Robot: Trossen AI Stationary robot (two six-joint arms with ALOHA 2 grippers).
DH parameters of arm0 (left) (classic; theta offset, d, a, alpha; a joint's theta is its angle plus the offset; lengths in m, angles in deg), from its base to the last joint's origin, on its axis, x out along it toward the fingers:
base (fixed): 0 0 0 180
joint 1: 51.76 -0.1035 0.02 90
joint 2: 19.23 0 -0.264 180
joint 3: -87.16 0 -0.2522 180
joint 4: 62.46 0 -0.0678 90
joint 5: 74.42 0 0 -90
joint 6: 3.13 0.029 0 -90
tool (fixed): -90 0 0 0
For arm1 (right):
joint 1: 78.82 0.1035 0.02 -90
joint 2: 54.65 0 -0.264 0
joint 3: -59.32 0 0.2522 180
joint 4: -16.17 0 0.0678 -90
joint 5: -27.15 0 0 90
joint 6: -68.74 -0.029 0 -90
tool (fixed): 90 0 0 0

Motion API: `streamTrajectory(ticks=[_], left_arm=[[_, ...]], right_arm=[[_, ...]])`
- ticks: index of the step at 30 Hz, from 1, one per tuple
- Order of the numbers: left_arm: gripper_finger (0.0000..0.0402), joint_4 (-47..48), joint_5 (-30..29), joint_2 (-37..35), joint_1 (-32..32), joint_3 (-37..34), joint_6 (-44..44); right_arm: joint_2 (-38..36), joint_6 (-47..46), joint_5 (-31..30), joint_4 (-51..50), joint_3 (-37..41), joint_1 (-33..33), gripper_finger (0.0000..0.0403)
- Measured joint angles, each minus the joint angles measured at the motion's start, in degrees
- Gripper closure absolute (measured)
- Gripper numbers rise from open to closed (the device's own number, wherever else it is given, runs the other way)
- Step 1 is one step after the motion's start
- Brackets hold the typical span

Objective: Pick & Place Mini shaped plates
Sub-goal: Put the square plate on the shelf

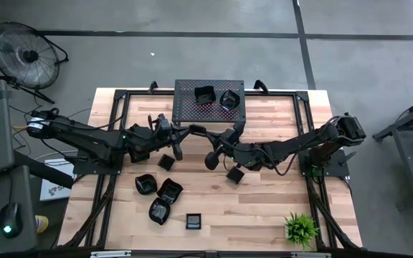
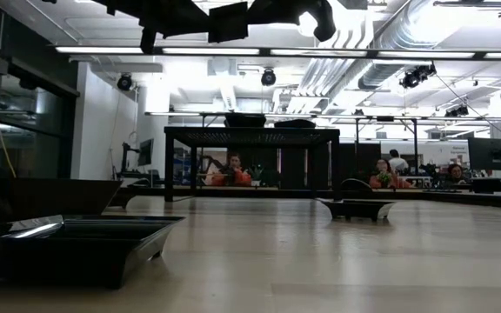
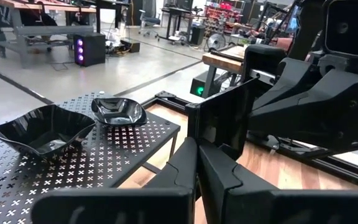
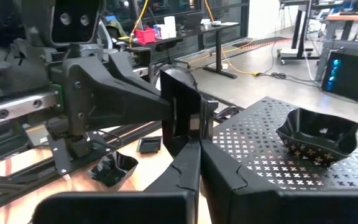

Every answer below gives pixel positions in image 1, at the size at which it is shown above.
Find green plant in white pot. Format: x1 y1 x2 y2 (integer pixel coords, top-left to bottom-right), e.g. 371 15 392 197
283 211 321 251

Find grey metal cart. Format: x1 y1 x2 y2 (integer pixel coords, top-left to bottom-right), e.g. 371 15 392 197
371 92 413 211

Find black flat rectangular plate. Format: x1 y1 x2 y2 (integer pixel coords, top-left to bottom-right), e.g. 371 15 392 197
185 213 202 230

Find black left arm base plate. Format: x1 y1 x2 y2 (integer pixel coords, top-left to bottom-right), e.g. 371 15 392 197
72 148 125 177

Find black computer mouse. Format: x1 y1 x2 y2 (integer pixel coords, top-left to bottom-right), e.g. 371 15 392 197
0 201 24 239

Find yellow cup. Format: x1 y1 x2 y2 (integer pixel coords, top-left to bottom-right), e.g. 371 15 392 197
34 214 50 234

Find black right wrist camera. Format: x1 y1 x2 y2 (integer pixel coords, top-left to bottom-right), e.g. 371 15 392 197
223 128 242 147

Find grey desk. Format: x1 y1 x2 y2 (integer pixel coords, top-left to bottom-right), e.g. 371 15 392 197
0 165 39 254

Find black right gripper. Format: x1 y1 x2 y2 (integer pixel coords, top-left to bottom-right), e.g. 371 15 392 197
201 120 247 172

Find black wavy square bowl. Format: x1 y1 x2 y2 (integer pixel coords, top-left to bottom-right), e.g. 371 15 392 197
156 178 184 206

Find white box with logo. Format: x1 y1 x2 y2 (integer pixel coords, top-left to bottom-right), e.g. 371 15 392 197
39 158 77 203

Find black floor fan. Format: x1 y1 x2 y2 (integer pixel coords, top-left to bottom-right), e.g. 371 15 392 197
0 21 70 105

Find black perforated metal shelf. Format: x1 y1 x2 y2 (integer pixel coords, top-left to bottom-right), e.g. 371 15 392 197
171 79 247 134

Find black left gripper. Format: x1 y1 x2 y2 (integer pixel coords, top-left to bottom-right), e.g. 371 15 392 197
155 115 193 161

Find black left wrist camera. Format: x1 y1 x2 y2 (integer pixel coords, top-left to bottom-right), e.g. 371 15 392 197
157 113 174 134

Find black hexagonal bowl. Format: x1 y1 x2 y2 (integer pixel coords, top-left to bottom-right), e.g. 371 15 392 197
219 89 242 111

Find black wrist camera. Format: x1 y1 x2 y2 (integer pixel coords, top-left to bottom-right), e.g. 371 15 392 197
157 113 174 134
223 128 242 147

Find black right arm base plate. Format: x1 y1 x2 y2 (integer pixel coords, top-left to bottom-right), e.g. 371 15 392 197
298 148 351 178

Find black aluminium table frame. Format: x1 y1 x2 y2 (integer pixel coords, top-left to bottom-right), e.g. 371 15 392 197
56 87 364 251

